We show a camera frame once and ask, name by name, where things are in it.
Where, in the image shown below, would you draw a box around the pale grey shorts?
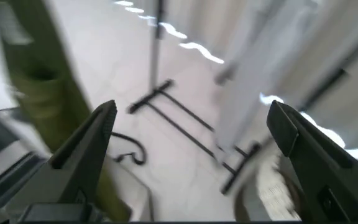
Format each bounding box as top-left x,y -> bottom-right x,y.
214,0 -> 323,153

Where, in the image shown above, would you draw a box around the white curtain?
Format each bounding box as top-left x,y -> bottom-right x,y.
163,0 -> 358,170

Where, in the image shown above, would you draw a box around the green garment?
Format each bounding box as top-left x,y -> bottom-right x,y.
0,0 -> 132,222

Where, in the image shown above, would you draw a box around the black clothes rack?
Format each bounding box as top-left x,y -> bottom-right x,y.
126,0 -> 358,196

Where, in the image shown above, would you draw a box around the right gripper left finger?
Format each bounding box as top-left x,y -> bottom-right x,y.
6,100 -> 119,223

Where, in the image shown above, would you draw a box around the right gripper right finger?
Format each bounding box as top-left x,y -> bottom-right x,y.
265,100 -> 358,222

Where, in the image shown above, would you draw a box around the white laundry basket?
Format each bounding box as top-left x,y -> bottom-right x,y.
233,149 -> 312,222

